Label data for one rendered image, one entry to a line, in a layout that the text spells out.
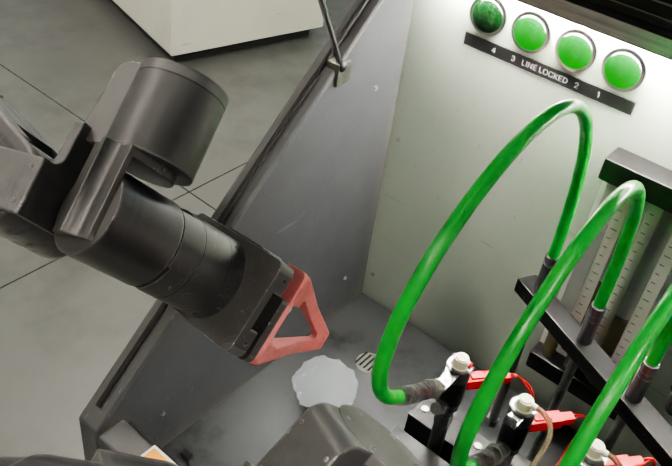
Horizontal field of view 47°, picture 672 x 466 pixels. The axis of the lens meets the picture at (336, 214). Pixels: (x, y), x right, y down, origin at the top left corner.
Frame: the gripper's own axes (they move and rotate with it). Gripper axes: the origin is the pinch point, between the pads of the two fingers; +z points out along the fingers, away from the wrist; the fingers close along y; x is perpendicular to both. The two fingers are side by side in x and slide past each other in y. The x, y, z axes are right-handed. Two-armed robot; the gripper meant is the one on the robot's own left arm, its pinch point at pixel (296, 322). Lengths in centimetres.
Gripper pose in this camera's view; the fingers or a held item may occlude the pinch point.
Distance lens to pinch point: 58.3
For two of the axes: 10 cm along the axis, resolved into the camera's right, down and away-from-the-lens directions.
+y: -6.3, -3.2, 7.0
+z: 5.7, 4.3, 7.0
